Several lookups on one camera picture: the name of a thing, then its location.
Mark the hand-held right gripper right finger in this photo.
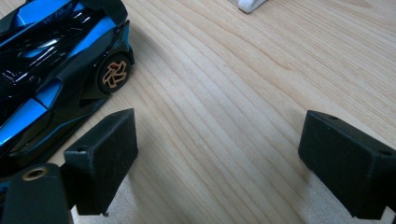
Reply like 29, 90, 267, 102
297, 109, 396, 220

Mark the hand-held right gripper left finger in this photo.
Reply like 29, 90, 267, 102
63, 107, 139, 217

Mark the blue and black toy car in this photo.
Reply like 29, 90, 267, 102
0, 0, 136, 188

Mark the clear plastic bag white trim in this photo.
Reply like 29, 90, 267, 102
236, 0, 269, 14

